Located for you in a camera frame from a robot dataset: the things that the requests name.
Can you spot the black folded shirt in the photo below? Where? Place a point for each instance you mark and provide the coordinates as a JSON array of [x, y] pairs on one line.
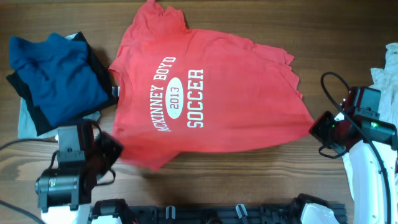
[[59, 80]]

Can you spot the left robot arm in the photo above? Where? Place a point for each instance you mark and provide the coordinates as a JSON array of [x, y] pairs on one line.
[[64, 189]]

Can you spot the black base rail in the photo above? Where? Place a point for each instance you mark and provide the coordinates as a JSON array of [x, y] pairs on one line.
[[263, 214]]

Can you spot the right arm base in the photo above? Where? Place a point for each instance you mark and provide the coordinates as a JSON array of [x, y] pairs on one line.
[[307, 209]]

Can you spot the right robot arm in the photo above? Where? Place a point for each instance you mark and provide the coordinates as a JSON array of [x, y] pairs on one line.
[[371, 147]]

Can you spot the red soccer t-shirt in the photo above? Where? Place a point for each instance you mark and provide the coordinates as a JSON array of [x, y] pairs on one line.
[[198, 90]]

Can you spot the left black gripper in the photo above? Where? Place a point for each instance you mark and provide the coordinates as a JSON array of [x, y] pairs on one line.
[[106, 139]]

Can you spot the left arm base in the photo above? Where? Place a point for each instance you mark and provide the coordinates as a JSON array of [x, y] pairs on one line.
[[113, 211]]

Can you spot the blue folded shirt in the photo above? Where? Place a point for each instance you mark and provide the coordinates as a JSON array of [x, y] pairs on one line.
[[58, 74]]

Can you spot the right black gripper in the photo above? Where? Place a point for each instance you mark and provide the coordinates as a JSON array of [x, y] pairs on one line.
[[316, 129]]

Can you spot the white crumpled clothes pile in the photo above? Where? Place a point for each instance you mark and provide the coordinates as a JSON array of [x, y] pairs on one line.
[[385, 80]]

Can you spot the grey folded shirt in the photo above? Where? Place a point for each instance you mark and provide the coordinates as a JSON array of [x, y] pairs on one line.
[[32, 123]]

